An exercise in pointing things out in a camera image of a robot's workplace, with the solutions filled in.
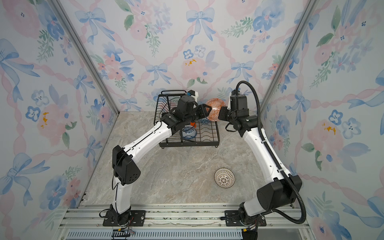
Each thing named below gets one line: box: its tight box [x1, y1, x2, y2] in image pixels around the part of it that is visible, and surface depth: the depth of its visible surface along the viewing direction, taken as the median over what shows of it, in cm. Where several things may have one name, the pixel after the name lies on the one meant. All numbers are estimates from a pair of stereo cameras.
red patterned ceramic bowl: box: [206, 98, 227, 122], surface depth 80 cm
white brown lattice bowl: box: [214, 168, 236, 189], surface depth 87 cm
